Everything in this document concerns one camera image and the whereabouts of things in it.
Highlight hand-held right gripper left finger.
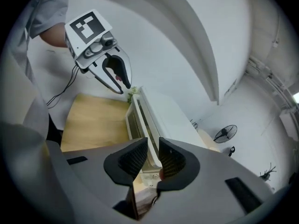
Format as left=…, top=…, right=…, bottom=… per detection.
left=61, top=138, right=149, bottom=220

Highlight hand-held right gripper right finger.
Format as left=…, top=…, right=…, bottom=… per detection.
left=139, top=138, right=276, bottom=224

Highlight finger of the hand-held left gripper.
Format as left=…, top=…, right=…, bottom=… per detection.
left=90, top=56, right=124, bottom=95
left=106, top=46, right=134, bottom=90

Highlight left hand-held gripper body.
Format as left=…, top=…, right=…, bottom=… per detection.
left=64, top=9, right=117, bottom=74

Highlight glass oven door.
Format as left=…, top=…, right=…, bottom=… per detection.
left=125, top=94, right=162, bottom=168

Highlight person's left forearm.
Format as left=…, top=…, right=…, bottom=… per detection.
left=39, top=22, right=69, bottom=49

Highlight white toaster oven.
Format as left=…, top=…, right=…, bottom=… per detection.
left=125, top=86, right=208, bottom=172

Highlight small potted plant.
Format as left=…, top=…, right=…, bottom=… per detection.
left=127, top=86, right=141, bottom=104

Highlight person's grey shirt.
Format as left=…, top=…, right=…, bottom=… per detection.
left=7, top=0, right=71, bottom=140

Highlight black standing fan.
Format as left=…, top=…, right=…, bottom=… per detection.
left=213, top=124, right=238, bottom=145

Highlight person's dark trousers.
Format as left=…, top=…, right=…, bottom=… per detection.
left=46, top=114, right=64, bottom=147

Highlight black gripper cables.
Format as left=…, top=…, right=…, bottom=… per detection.
left=46, top=64, right=80, bottom=107

